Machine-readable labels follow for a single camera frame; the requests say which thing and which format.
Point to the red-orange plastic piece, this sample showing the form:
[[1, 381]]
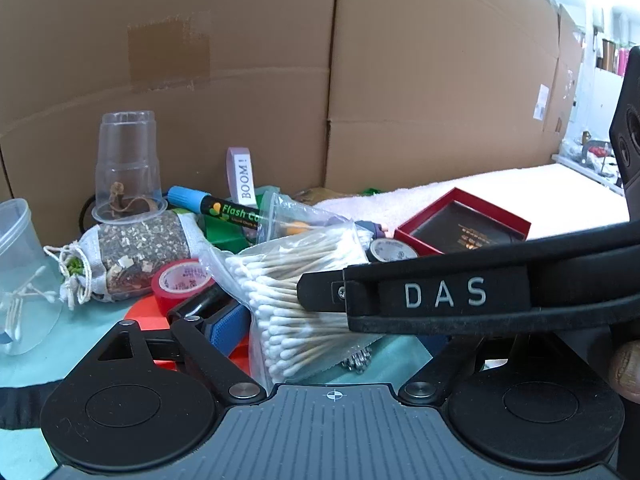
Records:
[[145, 317]]

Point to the black marker with blue cap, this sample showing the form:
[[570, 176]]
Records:
[[220, 207]]

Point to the small grey tape roll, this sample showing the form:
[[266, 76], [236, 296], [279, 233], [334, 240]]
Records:
[[392, 250]]

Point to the silver metal clips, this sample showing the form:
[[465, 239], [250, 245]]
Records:
[[357, 359]]

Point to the clear plastic cup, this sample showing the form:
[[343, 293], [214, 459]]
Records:
[[127, 160]]

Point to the brown tape patch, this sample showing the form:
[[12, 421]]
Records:
[[167, 52]]

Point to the person's right hand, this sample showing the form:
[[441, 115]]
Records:
[[627, 370]]

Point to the red tape roll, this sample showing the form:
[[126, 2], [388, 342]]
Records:
[[177, 282]]

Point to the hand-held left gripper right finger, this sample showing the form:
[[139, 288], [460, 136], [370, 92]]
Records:
[[442, 370]]

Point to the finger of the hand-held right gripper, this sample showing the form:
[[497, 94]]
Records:
[[360, 292]]

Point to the white towel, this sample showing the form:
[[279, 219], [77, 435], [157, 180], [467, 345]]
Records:
[[500, 185]]

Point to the large brown cardboard box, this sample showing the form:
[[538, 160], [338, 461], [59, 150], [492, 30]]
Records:
[[300, 60]]

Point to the brown dried twig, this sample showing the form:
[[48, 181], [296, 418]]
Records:
[[125, 200]]

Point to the red and black gift box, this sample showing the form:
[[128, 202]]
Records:
[[460, 230]]

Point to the small orange object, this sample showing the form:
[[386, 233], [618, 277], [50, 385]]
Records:
[[300, 227]]

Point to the background table clutter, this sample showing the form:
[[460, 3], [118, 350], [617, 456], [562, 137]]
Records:
[[592, 155]]

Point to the few loose cotton swabs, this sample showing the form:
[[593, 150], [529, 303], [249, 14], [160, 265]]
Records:
[[22, 305]]

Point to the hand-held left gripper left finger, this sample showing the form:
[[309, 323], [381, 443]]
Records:
[[231, 330]]

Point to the clear bag of cotton swabs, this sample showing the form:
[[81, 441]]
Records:
[[280, 280]]

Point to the white shelf with bottles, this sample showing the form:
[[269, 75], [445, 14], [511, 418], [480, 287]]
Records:
[[612, 45]]

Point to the green packet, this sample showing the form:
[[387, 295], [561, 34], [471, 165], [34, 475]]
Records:
[[225, 235]]

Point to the clear round plastic container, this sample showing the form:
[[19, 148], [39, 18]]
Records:
[[25, 260]]

